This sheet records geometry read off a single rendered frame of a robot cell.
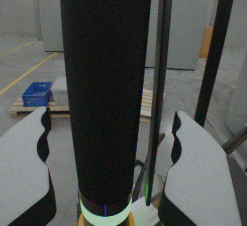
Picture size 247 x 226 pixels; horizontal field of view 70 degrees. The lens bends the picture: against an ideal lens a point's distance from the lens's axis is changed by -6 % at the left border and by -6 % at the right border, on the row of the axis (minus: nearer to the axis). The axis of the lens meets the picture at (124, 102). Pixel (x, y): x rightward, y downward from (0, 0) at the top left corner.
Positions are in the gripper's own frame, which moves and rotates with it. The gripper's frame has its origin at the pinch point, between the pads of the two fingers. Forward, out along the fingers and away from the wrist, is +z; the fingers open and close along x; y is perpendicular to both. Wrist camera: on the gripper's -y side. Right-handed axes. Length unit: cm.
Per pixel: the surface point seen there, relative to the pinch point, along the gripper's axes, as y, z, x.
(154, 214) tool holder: 11.0, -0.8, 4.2
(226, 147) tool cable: 9.8, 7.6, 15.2
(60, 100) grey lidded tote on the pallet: 141, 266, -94
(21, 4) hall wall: -14, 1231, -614
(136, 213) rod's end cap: 10.7, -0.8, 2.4
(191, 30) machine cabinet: 43, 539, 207
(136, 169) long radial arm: 52, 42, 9
